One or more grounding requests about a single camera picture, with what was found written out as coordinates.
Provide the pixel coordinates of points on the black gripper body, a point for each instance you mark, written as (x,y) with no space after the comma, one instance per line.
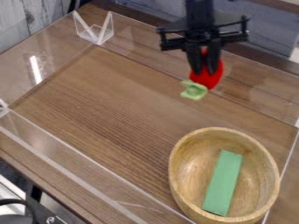
(230,29)

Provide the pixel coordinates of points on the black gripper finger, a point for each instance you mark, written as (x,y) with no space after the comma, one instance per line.
(213,55)
(193,56)

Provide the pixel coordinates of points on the red plush strawberry toy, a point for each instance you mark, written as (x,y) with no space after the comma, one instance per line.
(201,83)

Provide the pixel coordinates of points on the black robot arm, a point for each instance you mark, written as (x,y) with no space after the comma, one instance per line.
(200,15)

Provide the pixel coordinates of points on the wooden oval bowl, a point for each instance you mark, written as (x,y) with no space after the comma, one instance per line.
(191,166)

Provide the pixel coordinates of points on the green rectangular block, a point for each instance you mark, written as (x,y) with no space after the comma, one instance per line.
(223,183)

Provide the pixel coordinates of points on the clear acrylic barrier panel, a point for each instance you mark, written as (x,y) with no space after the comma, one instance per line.
(101,165)

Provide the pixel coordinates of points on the black table leg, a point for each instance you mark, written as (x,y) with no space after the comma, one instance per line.
(33,196)

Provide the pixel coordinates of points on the clear acrylic corner bracket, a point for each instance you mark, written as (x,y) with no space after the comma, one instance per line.
(95,34)

